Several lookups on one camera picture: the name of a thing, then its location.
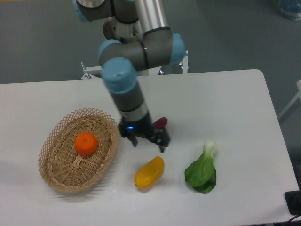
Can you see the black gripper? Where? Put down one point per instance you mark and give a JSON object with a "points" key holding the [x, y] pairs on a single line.
{"points": [[143, 128]]}

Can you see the woven wicker basket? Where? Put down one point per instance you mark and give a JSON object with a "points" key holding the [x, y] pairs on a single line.
{"points": [[62, 167]]}

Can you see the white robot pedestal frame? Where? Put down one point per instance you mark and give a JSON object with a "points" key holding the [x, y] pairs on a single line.
{"points": [[94, 70]]}

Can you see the green bok choy leaf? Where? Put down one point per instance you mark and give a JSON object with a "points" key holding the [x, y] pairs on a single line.
{"points": [[201, 174]]}

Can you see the purple sweet potato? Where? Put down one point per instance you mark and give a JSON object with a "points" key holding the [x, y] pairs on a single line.
{"points": [[160, 123]]}

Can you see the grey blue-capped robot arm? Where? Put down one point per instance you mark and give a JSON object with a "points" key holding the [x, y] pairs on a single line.
{"points": [[120, 77]]}

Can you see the blue object top right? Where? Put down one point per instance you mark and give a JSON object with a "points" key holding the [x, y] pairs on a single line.
{"points": [[290, 9]]}

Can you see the yellow mango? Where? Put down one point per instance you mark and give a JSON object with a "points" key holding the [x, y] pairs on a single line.
{"points": [[148, 174]]}

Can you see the white frame right edge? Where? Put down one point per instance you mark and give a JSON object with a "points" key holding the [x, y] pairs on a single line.
{"points": [[292, 105]]}

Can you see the orange fruit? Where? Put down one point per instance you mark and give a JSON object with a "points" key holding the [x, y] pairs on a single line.
{"points": [[85, 143]]}

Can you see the black device at table corner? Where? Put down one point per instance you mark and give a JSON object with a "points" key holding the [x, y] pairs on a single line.
{"points": [[293, 201]]}

